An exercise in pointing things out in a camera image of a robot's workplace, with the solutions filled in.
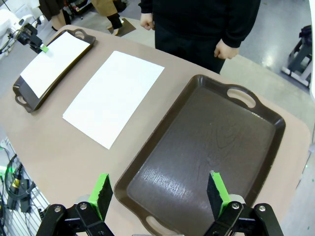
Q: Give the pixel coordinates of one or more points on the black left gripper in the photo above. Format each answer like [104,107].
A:
[27,35]

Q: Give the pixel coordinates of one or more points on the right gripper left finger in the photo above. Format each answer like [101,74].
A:
[102,196]

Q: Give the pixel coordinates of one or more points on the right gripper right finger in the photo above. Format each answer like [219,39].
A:
[217,194]

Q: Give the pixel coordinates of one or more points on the white A4 paper sheet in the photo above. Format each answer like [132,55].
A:
[54,64]

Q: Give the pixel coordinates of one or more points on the person's right forearm black sleeve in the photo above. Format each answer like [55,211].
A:
[145,6]

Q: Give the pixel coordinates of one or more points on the person's left forearm black sleeve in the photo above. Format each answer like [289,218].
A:
[240,29]

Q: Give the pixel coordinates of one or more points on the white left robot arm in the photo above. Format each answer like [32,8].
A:
[6,19]

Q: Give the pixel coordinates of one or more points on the person's right hand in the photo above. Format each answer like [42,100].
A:
[147,21]

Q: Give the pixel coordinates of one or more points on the person's left hand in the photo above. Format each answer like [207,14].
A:
[225,50]

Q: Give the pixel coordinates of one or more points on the bystander in dark coat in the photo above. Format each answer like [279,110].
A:
[50,9]

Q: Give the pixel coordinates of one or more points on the dark brown plastic tray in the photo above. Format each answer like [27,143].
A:
[27,98]
[197,147]

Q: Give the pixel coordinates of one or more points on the bystander in tan coat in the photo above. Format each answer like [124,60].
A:
[105,7]

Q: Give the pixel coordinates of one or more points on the white A4 paper stack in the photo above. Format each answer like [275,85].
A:
[113,98]

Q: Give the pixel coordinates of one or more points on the brown floor mat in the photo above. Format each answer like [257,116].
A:
[126,25]

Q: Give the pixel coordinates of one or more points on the person in black sweater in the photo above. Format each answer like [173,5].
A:
[197,24]

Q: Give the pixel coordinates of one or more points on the grey step stool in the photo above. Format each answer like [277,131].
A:
[299,61]

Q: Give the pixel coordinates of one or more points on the black bag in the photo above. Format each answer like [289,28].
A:
[306,32]

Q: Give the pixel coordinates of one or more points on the white slotted base plate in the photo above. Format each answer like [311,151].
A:
[14,221]

